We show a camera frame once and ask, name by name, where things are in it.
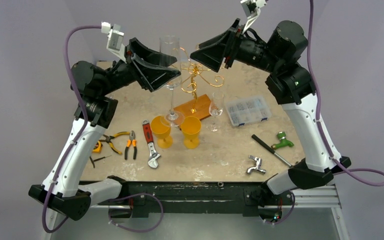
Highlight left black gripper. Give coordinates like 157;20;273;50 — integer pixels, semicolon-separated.
99;38;180;97

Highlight clear wine glass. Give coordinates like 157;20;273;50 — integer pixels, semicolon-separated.
206;91;225;132
159;35;184;127

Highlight yellow wine glass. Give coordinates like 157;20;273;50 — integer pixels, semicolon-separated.
180;116;202;149
150;115;173;149

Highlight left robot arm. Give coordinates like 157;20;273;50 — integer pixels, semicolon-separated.
28;38;181;221

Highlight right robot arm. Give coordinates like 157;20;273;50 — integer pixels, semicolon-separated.
190;20;351;204

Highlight wooden rack base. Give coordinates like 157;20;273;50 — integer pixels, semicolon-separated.
174;94;212;120

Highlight clear plastic screw box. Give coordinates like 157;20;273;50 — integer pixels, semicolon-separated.
224;95;272;127

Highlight orange black pliers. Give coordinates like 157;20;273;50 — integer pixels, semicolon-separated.
124;130;137;160

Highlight yellow long nose pliers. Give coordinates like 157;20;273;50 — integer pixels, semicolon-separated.
99;131;130;155

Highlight red adjustable wrench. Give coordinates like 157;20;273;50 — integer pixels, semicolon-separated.
142;120;161;169

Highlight yellow tape measure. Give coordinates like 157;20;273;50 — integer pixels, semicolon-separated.
92;140;103;154

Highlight green faucet valve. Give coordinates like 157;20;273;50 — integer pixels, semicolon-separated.
271;131;295;150

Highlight small black hex key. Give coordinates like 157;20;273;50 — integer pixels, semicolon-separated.
89;155;111;169

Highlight chrome faucet tap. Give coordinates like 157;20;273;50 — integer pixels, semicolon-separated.
246;155;267;174

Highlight gold wire wine glass rack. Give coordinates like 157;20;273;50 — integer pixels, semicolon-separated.
180;58;225;100

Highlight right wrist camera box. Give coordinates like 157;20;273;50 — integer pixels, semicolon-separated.
240;0;268;33

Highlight black handled hammer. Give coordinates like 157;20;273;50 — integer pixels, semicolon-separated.
251;134;293;168

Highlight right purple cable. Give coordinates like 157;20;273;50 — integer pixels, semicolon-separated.
306;0;384;187

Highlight purple loop cable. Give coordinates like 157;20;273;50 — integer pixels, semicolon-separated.
108;193;165;234

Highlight black table front rail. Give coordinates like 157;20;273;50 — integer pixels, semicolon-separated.
98;181;293;219

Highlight aluminium frame rail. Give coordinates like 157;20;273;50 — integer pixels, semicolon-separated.
292;185;341;208

